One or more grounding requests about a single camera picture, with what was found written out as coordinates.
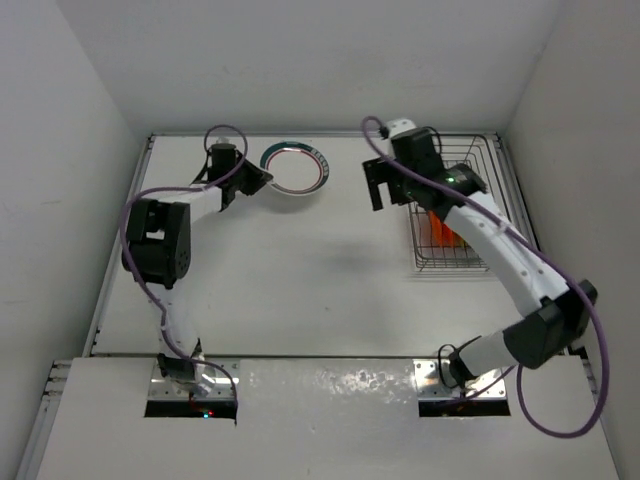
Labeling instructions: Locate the white plate green red rim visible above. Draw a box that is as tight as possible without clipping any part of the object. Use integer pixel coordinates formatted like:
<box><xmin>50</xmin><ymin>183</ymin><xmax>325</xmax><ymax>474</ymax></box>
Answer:
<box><xmin>260</xmin><ymin>141</ymin><xmax>330</xmax><ymax>197</ymax></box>

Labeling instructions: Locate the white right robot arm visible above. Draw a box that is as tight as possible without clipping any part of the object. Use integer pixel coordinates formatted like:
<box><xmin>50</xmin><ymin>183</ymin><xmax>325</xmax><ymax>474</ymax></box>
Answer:
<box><xmin>363</xmin><ymin>119</ymin><xmax>597</xmax><ymax>388</ymax></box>

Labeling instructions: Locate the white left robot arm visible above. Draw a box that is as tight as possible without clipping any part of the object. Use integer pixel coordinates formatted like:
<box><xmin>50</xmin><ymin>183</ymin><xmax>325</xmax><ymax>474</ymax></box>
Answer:
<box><xmin>120</xmin><ymin>143</ymin><xmax>273</xmax><ymax>387</ymax></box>

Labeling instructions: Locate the orange plastic plate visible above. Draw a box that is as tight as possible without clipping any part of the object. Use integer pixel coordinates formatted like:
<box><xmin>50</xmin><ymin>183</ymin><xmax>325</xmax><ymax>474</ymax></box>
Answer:
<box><xmin>428</xmin><ymin>211</ymin><xmax>454</xmax><ymax>247</ymax></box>
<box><xmin>448</xmin><ymin>230</ymin><xmax>466</xmax><ymax>248</ymax></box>

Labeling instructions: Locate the white front cover panel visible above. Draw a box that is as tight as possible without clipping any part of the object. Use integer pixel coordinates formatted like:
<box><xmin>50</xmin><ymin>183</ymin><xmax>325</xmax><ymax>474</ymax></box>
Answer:
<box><xmin>38</xmin><ymin>358</ymin><xmax>617</xmax><ymax>479</ymax></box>

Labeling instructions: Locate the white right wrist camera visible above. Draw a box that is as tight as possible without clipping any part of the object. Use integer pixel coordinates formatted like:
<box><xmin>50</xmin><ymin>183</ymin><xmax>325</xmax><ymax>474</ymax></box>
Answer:
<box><xmin>379</xmin><ymin>118</ymin><xmax>416</xmax><ymax>141</ymax></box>

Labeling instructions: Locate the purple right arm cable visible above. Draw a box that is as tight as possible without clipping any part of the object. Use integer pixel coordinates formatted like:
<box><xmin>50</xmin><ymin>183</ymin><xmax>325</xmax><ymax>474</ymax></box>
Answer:
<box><xmin>360</xmin><ymin>115</ymin><xmax>612</xmax><ymax>440</ymax></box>

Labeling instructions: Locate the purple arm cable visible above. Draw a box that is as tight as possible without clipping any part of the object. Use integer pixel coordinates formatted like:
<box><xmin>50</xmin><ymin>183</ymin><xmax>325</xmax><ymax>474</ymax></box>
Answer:
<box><xmin>121</xmin><ymin>124</ymin><xmax>249</xmax><ymax>401</ymax></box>
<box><xmin>360</xmin><ymin>115</ymin><xmax>612</xmax><ymax>440</ymax></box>

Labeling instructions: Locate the grey wire dish rack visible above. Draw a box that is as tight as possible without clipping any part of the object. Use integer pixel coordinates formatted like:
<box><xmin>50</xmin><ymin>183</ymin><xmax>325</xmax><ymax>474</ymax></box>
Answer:
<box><xmin>408</xmin><ymin>134</ymin><xmax>498</xmax><ymax>275</ymax></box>

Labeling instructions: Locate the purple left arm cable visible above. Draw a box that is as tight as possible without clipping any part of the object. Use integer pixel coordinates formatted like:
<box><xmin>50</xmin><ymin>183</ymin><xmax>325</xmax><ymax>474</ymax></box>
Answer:
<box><xmin>121</xmin><ymin>124</ymin><xmax>249</xmax><ymax>401</ymax></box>

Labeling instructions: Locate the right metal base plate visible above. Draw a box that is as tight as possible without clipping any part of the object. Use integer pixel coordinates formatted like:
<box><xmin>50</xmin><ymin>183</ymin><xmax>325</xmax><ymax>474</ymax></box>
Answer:
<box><xmin>413</xmin><ymin>357</ymin><xmax>507</xmax><ymax>402</ymax></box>

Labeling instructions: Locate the metal base plate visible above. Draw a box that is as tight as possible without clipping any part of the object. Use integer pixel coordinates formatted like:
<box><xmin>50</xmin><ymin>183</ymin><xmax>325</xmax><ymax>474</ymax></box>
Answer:
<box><xmin>147</xmin><ymin>362</ymin><xmax>233</xmax><ymax>401</ymax></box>
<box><xmin>413</xmin><ymin>357</ymin><xmax>507</xmax><ymax>402</ymax></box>

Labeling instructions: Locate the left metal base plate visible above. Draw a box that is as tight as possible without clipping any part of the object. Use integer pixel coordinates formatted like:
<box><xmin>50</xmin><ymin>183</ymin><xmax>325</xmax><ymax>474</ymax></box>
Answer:
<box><xmin>147</xmin><ymin>362</ymin><xmax>233</xmax><ymax>401</ymax></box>

